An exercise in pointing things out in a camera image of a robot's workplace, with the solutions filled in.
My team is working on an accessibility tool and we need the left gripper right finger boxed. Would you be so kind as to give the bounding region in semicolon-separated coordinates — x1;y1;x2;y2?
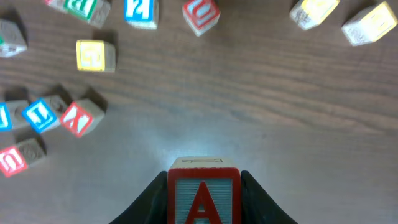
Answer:
241;170;298;224

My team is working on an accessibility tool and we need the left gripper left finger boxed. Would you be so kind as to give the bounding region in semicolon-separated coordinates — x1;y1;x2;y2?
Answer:
110;171;168;224

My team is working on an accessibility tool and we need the red A block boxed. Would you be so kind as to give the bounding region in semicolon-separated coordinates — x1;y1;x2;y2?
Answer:
167;157;242;224

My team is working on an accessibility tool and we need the blue 2 block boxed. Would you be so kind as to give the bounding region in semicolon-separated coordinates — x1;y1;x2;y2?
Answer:
124;0;159;30

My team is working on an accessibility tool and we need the red Y block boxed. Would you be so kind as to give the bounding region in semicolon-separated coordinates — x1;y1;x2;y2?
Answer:
60;98;105;138

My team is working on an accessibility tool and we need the blue T block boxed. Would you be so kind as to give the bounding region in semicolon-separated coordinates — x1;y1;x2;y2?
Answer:
22;95;68;134

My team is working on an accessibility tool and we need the red U block lower left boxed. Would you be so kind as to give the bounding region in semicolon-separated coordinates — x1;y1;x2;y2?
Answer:
1;138;46;178

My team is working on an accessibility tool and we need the red u block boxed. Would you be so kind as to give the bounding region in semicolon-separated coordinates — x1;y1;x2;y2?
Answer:
1;138;46;178
182;0;221;37

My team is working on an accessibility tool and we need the yellow G block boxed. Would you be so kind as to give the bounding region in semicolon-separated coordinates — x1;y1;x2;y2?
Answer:
76;40;116;72

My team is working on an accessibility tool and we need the blue L block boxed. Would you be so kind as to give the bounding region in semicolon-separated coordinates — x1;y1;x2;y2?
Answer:
1;100;29;132

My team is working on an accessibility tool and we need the red U block centre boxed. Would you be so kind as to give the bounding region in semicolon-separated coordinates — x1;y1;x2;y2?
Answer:
182;0;221;37

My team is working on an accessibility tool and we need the yellow block middle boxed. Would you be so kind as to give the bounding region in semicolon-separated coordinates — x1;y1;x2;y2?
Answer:
289;0;340;30

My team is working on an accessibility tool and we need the green R block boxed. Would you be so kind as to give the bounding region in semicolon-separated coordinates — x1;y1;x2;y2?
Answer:
63;0;111;29

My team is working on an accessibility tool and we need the yellow O block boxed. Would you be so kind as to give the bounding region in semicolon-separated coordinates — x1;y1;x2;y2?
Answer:
341;1;397;46

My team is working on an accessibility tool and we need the green J block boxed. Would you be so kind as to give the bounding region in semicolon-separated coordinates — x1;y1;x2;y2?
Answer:
1;19;27;58

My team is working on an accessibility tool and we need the red E block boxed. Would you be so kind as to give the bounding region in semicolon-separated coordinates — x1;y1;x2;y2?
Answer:
44;0;67;14

